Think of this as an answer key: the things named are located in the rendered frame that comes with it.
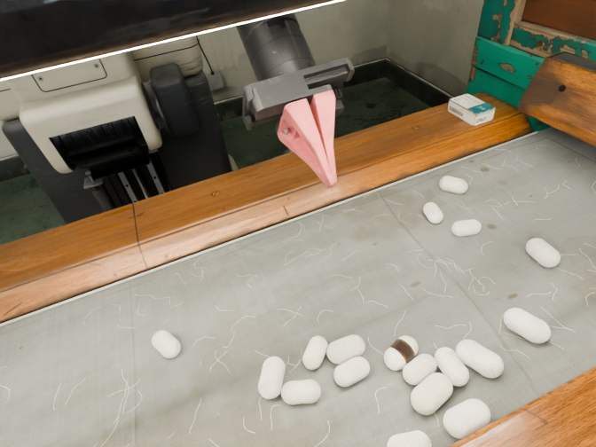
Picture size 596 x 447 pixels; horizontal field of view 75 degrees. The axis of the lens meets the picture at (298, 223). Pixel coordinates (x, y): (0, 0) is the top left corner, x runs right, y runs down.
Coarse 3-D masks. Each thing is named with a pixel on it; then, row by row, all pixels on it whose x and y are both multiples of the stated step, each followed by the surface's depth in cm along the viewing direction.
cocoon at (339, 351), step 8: (352, 336) 35; (336, 344) 34; (344, 344) 34; (352, 344) 34; (360, 344) 34; (328, 352) 34; (336, 352) 34; (344, 352) 34; (352, 352) 34; (360, 352) 34; (336, 360) 34; (344, 360) 34
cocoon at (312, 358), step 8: (320, 336) 35; (312, 344) 35; (320, 344) 35; (304, 352) 35; (312, 352) 34; (320, 352) 34; (304, 360) 34; (312, 360) 34; (320, 360) 34; (312, 368) 34
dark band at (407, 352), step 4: (396, 340) 34; (400, 340) 34; (392, 344) 34; (396, 344) 34; (400, 344) 33; (404, 344) 33; (408, 344) 33; (396, 348) 33; (400, 348) 33; (404, 348) 33; (408, 348) 33; (400, 352) 33; (404, 352) 33; (408, 352) 33; (412, 352) 33; (404, 356) 33; (408, 356) 33; (412, 356) 33; (408, 360) 33
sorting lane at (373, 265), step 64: (384, 192) 52; (448, 192) 50; (512, 192) 49; (576, 192) 48; (192, 256) 47; (256, 256) 46; (320, 256) 45; (384, 256) 44; (448, 256) 43; (512, 256) 42; (576, 256) 41; (64, 320) 42; (128, 320) 41; (192, 320) 40; (256, 320) 39; (320, 320) 38; (384, 320) 38; (448, 320) 37; (576, 320) 35; (0, 384) 37; (64, 384) 36; (128, 384) 36; (192, 384) 35; (256, 384) 34; (320, 384) 34; (384, 384) 33; (512, 384) 32
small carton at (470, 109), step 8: (464, 96) 60; (472, 96) 60; (456, 104) 59; (464, 104) 58; (472, 104) 58; (480, 104) 58; (488, 104) 57; (456, 112) 59; (464, 112) 58; (472, 112) 56; (480, 112) 56; (488, 112) 56; (464, 120) 58; (472, 120) 57; (480, 120) 57; (488, 120) 57
